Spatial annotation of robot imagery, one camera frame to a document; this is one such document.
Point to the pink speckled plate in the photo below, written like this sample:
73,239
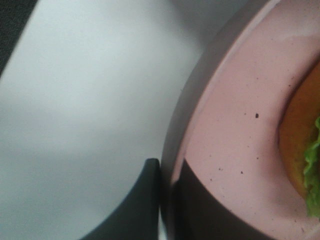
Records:
225,124

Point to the burger with lettuce and cheese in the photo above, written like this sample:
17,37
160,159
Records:
299,141

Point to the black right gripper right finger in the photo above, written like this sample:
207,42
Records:
199,216

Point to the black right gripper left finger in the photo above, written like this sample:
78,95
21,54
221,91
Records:
137,216

